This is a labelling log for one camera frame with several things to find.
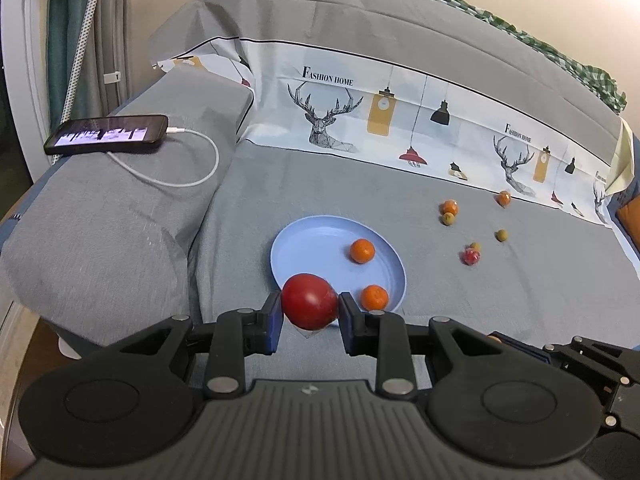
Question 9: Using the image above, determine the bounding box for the grey pillow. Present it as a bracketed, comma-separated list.
[0, 67, 256, 356]

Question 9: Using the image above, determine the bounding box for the green checked blanket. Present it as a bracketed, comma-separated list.
[222, 0, 628, 113]

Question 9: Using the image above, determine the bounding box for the teal curtain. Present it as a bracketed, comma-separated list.
[47, 0, 96, 126]

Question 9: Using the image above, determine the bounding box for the white door frame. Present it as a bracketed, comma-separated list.
[0, 0, 56, 171]

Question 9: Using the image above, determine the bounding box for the grey bed sheet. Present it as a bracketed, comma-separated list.
[190, 140, 640, 396]

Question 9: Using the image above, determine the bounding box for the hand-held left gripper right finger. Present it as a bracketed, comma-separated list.
[339, 292, 521, 396]

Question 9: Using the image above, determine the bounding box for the light blue round plate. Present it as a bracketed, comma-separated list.
[270, 215, 407, 313]

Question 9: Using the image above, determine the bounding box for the speckled white pole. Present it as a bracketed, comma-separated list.
[60, 0, 103, 126]

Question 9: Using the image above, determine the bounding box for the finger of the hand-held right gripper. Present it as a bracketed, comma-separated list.
[487, 332, 640, 433]

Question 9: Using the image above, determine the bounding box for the grey pleated curtain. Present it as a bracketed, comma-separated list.
[100, 0, 136, 106]

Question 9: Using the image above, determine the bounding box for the white charging cable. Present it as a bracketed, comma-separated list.
[107, 127, 220, 188]

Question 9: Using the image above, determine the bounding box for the grey deer-print quilt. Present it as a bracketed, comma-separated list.
[150, 0, 636, 226]

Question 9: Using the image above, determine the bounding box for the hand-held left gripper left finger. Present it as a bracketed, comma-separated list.
[107, 292, 286, 395]

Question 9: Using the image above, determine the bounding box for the pale yellow cloth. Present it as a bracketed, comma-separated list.
[605, 120, 636, 193]

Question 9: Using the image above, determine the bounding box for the black smartphone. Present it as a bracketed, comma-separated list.
[44, 115, 170, 156]

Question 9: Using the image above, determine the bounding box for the orange cushion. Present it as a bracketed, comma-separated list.
[615, 200, 640, 251]

